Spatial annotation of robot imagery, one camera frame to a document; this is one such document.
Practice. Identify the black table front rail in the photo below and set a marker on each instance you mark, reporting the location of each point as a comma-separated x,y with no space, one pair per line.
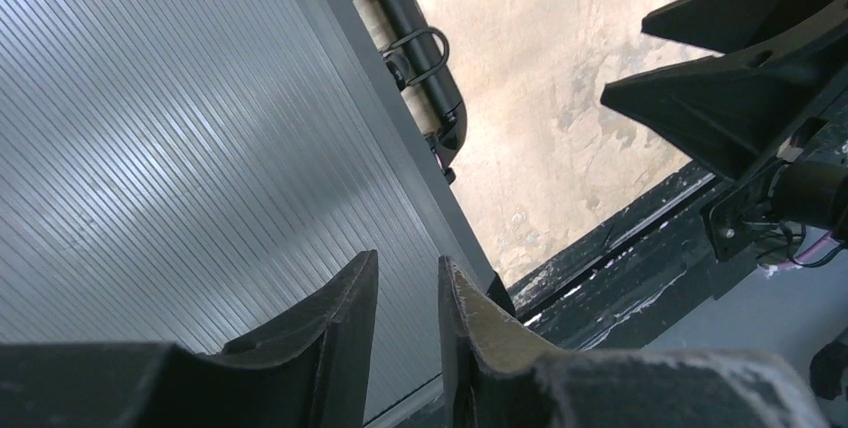
632,277

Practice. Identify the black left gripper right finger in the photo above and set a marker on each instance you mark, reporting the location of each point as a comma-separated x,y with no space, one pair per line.
498,373

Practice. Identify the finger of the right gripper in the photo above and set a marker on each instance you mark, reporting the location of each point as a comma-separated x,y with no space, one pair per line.
731,113
726,26

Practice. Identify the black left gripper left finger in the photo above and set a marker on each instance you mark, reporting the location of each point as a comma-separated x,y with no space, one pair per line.
307,367

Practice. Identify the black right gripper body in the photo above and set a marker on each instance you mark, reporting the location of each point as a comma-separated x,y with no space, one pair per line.
787,197

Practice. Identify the black poker set case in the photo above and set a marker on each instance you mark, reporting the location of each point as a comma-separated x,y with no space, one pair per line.
186,170

